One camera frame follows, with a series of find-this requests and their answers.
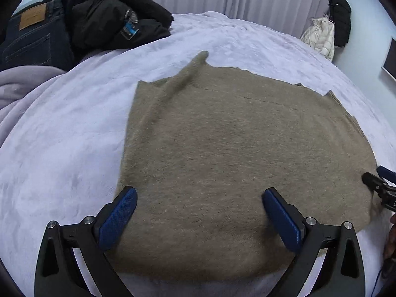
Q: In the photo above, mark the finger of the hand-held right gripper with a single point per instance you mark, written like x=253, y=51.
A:
x=386, y=174
x=372, y=182

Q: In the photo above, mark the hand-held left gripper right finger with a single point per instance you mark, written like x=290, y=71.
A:
x=282, y=219

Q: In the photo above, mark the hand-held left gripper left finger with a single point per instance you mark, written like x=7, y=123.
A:
x=117, y=219

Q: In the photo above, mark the brown knit sweater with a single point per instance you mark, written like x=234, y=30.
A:
x=232, y=148

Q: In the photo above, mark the person's right hand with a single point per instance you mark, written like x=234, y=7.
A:
x=391, y=238

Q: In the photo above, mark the lavender fluffy bed blanket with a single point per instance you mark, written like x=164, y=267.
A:
x=77, y=130

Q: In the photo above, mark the white hanging puffer jacket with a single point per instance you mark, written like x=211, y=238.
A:
x=320, y=38

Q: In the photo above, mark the crumpled lilac fleece blanket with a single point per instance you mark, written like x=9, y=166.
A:
x=18, y=92

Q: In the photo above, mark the black hanging puffer jacket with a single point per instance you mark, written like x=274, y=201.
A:
x=340, y=18

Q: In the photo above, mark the dark blue jeans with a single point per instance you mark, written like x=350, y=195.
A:
x=31, y=43

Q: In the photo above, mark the black padded jacket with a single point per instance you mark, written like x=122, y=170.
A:
x=102, y=15

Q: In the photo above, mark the wall-mounted monitor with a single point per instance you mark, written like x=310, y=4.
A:
x=390, y=62

